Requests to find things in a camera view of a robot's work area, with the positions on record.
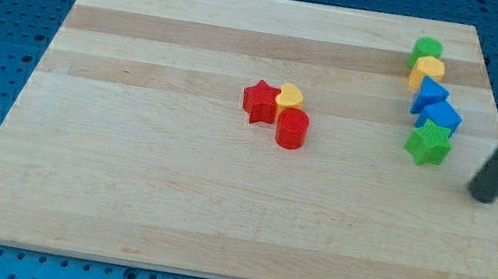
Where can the yellow hexagon block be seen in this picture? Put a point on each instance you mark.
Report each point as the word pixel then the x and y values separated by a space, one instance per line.
pixel 423 67

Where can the red star block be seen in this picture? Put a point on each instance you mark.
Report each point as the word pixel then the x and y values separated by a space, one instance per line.
pixel 259 101

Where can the wooden board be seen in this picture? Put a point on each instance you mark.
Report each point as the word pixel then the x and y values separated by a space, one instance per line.
pixel 129 144

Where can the red cylinder block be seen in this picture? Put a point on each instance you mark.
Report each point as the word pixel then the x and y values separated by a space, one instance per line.
pixel 292 128

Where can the yellow heart block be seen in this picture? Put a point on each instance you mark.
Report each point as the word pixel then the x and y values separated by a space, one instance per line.
pixel 289 97

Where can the green star block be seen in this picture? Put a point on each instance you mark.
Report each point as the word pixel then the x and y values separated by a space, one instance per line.
pixel 429 143

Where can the blue triangle block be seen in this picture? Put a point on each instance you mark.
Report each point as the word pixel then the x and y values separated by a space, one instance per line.
pixel 430 92

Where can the blue cube block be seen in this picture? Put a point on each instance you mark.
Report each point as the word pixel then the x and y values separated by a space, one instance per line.
pixel 442 114

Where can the green cylinder block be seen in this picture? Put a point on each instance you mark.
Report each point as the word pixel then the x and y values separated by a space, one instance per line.
pixel 425 46

